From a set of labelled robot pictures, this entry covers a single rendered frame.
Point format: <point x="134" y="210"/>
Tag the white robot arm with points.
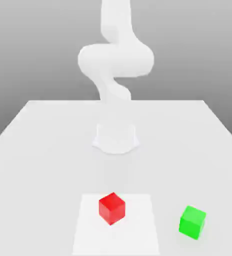
<point x="116" y="60"/>

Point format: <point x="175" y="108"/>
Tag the small green cube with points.
<point x="192" y="223"/>

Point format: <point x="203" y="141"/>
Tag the small red cube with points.
<point x="112" y="209"/>

